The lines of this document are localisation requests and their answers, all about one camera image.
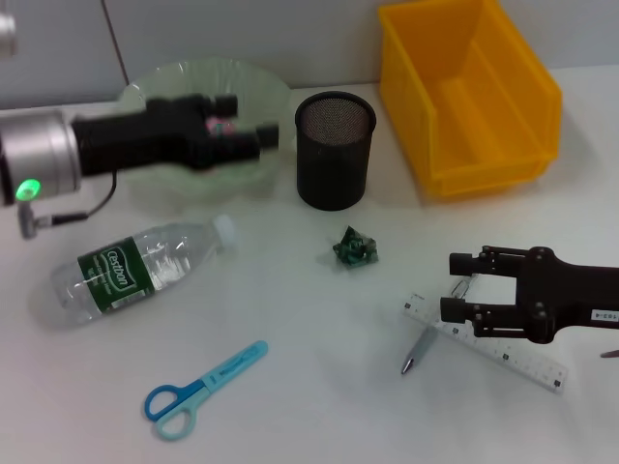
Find left arm connector cable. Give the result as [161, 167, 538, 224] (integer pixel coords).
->
[16, 171, 118, 241]

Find clear water bottle green label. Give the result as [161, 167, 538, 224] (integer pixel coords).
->
[50, 215, 239, 330]

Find pink toy peach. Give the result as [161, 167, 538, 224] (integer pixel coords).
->
[205, 117, 239, 137]

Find blue capped scissors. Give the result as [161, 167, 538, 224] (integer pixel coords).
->
[143, 339, 270, 442]

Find green plastic wrapper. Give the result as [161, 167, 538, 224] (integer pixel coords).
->
[331, 224, 380, 270]

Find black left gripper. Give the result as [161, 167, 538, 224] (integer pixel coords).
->
[72, 94, 281, 178]

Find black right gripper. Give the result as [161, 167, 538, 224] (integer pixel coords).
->
[439, 246, 619, 345]

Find black mesh pen cup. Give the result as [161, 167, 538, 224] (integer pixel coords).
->
[294, 90, 377, 212]

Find pale green glass fruit plate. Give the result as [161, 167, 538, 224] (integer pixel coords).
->
[117, 58, 294, 214]

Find yellow plastic bin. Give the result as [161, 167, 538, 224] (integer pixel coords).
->
[377, 0, 564, 198]

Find clear plastic ruler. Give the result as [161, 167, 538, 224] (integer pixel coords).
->
[401, 292, 570, 395]

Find silver ballpoint pen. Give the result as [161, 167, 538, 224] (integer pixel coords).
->
[399, 274, 478, 377]

